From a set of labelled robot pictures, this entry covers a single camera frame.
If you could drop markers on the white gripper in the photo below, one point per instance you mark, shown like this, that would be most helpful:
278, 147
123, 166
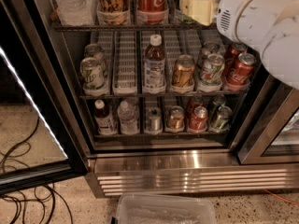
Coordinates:
228, 14

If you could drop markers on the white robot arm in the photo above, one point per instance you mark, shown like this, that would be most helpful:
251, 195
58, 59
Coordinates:
281, 57

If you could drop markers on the silver can behind middle right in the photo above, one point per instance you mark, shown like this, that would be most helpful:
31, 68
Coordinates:
208, 48

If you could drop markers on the red cola can top shelf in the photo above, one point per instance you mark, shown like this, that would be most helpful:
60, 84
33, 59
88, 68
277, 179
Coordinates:
151, 11

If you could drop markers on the red cola can rear middle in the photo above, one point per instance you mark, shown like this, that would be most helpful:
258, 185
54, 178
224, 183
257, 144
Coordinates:
233, 50

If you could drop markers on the gold can middle shelf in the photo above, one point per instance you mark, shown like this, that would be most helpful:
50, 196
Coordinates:
182, 78

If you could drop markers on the white green can middle right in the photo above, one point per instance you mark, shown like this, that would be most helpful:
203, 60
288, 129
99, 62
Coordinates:
210, 73

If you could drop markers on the white green can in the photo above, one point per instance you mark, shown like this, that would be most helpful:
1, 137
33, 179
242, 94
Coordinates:
93, 76
210, 73

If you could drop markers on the brown tea bottle middle shelf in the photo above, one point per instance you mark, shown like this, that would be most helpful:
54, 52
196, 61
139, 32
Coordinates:
154, 65

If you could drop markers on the brown tea bottle shelf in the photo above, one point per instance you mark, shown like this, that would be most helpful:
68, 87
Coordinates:
154, 65
104, 118

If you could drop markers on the red cola can front middle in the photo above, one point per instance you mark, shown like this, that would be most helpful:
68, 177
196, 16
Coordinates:
241, 69

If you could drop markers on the red can bottom rear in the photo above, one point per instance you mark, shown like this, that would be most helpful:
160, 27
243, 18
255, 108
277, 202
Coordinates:
193, 103

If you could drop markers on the green can bottom rear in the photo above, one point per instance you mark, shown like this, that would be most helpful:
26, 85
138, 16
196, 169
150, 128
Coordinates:
215, 102

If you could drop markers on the stainless steel fridge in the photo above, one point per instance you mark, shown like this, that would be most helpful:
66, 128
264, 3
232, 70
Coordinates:
169, 161

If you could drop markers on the empty white shelf tray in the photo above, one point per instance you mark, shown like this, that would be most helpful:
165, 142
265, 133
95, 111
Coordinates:
125, 64

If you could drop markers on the red can bottom front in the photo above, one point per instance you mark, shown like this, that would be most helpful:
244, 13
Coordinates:
198, 119

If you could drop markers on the gold can bottom shelf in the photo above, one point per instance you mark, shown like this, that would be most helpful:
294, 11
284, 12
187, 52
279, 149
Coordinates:
175, 119

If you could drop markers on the green can bottom front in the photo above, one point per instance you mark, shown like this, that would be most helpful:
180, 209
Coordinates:
220, 119

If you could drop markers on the silver can bottom shelf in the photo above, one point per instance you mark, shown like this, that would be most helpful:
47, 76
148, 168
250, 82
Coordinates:
154, 120

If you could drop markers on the silver can behind left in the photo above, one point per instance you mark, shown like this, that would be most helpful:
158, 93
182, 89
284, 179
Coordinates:
97, 52

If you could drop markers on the clear water bottle top shelf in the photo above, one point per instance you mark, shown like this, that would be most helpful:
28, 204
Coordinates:
76, 12

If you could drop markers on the clear water bottle shelf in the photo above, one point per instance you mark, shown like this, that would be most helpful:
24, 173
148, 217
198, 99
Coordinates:
76, 12
128, 119

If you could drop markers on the clear water bottle bottom shelf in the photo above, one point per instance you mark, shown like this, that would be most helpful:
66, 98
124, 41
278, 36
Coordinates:
128, 119

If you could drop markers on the white green can middle left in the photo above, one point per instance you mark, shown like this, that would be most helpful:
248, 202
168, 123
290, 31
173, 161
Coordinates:
93, 76

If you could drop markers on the right glass fridge door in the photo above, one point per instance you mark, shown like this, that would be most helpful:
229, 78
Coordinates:
274, 138

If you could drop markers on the brown tea bottle bottom shelf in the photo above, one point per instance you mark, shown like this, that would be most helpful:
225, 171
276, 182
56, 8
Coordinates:
104, 118

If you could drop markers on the open glass fridge door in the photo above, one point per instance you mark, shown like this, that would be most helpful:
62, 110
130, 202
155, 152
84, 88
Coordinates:
40, 136

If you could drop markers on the clear plastic bin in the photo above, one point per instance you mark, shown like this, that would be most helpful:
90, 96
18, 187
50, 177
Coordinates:
163, 209

